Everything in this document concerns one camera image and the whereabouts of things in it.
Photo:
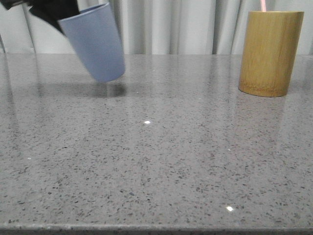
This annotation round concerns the black gripper finger cup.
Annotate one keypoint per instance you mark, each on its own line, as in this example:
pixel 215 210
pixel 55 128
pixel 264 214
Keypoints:
pixel 50 11

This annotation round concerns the blue plastic cup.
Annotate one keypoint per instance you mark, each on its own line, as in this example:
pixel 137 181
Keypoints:
pixel 94 36

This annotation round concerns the bamboo wooden cup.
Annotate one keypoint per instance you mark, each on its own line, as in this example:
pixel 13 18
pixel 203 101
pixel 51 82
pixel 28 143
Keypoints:
pixel 269 52

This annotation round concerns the grey curtain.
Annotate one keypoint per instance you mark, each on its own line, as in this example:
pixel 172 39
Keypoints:
pixel 145 27

